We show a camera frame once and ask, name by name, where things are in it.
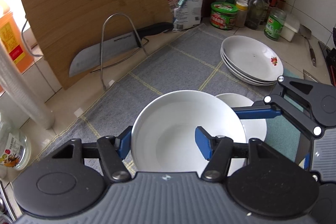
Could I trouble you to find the yellow lid spice jar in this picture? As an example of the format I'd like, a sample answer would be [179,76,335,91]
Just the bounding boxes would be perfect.
[235,1,248,28]

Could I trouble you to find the green label glass jar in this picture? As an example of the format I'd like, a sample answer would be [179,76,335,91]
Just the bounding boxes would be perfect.
[264,7,287,41]

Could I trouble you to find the green lid sauce jar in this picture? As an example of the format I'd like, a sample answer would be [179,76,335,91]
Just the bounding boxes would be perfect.
[210,2,238,31]

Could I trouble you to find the metal spatula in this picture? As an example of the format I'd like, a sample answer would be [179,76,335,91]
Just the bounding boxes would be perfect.
[299,24,317,67]

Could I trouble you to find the large white bowl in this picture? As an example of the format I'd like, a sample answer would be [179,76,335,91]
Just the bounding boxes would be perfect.
[131,90,247,175]

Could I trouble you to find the orange oil bottle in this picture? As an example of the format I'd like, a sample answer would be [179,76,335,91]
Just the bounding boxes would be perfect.
[0,2,34,73]

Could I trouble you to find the top white floral plate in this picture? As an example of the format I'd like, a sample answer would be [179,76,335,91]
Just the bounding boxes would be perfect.
[222,36,284,82]

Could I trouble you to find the grey checked table cloth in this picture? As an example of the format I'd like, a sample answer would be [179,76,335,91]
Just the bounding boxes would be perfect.
[36,26,272,160]

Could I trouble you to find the bamboo cutting board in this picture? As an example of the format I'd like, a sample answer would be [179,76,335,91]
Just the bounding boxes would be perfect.
[21,0,172,88]

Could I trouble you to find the middle white plate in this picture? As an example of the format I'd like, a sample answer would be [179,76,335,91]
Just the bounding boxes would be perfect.
[220,48,279,84]

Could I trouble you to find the teal dish cloth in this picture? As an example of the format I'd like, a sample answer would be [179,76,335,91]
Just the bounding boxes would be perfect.
[264,67,305,163]

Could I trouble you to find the white plastic box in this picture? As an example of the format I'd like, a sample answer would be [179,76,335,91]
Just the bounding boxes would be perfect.
[280,14,300,42]

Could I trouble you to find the metal wire board stand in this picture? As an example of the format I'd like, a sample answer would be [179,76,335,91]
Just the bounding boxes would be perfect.
[90,12,150,92]

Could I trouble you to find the kitchen knife black handle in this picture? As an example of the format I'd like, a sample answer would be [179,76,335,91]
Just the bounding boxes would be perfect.
[69,22,173,77]

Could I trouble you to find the stack of plastic cups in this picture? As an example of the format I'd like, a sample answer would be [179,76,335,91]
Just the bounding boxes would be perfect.
[1,42,55,129]

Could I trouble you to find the clear oil glass bottle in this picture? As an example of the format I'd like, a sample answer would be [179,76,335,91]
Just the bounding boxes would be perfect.
[245,0,265,30]

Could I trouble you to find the floral white bowl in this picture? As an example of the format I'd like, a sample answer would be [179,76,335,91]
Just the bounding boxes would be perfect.
[216,93,267,141]

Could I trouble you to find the bottom white plate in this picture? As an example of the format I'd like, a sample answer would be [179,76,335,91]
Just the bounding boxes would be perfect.
[221,54,276,87]

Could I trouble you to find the white seasoning bag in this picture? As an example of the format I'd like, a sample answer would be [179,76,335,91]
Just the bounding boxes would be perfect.
[173,0,203,32]

